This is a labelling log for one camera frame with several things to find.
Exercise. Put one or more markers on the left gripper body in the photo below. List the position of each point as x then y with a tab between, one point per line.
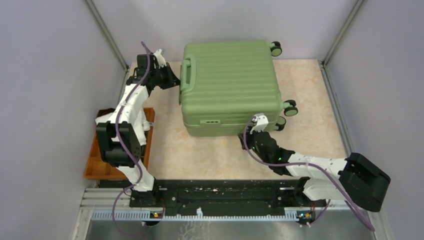
162	77

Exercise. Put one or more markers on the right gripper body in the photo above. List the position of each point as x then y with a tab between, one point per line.
251	143

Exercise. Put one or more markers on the green suitcase blue lining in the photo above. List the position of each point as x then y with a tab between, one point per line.
224	84

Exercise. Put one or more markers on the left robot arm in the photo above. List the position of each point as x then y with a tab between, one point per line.
122	135

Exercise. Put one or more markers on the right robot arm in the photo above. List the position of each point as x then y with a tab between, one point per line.
353	179

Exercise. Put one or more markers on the white fluffy towel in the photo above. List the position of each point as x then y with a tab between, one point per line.
132	115

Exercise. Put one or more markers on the orange wooden tray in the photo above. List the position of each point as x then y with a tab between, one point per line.
96	169

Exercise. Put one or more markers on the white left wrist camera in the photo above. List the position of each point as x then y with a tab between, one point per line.
158	54

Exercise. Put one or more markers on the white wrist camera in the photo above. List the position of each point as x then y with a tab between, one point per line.
260	123
158	54

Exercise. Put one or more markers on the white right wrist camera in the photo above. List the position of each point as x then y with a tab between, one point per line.
260	123

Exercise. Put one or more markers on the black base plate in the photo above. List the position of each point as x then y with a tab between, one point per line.
229	198

